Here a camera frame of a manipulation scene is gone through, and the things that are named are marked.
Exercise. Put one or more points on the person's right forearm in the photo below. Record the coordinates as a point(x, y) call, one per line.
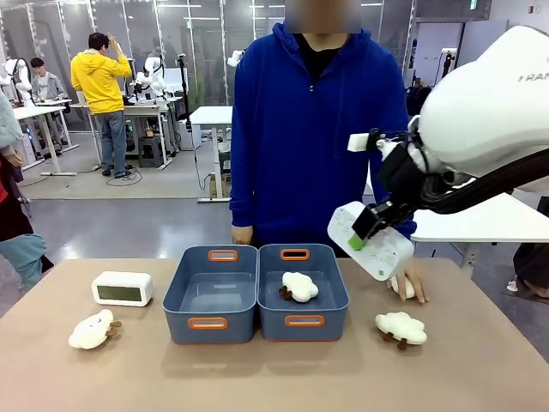
point(243, 193)

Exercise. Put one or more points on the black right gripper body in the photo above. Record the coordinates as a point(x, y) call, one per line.
point(399, 171)

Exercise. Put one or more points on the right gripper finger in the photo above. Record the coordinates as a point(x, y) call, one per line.
point(369, 223)
point(403, 212)

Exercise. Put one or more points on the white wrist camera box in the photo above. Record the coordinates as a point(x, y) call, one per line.
point(357, 143)

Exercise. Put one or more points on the cluttered white lab desk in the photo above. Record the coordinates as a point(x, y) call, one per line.
point(141, 109)

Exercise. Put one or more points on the white digital clock grey display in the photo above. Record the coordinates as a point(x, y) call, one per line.
point(122, 289)

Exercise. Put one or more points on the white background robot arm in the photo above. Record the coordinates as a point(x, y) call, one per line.
point(17, 79)
point(153, 70)

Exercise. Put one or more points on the white standing desk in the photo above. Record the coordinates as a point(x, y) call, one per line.
point(212, 116)

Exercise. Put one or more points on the white digital clock with buttons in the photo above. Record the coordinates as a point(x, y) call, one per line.
point(386, 255)

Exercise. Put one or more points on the person's left forearm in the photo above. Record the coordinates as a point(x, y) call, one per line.
point(410, 229)

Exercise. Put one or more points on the black camera on tripod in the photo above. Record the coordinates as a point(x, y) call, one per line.
point(448, 60)

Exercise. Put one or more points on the white side table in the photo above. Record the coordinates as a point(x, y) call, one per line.
point(472, 223)

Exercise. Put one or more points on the person in yellow hoodie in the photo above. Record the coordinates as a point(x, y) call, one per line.
point(100, 86)

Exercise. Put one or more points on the grey plastic stool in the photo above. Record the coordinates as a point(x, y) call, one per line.
point(150, 151)

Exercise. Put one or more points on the black tripod stand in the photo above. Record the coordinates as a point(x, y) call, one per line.
point(184, 90)

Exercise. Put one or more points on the person in blue hoodie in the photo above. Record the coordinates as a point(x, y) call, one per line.
point(300, 141)

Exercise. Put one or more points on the person's left hand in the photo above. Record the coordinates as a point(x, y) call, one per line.
point(414, 285)

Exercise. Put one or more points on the seated person in grey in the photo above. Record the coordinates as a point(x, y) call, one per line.
point(47, 86)

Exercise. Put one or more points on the person's right hand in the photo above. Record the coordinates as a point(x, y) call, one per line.
point(243, 235)

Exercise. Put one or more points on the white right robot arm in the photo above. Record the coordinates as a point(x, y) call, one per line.
point(480, 107)

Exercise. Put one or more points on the person in teal jacket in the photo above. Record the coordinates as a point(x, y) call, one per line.
point(15, 223)

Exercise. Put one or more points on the white sheep plush toy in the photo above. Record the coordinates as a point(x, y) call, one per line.
point(300, 286)
point(409, 289)
point(90, 330)
point(403, 327)

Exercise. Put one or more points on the white desk with metal legs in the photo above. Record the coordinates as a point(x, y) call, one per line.
point(38, 112)

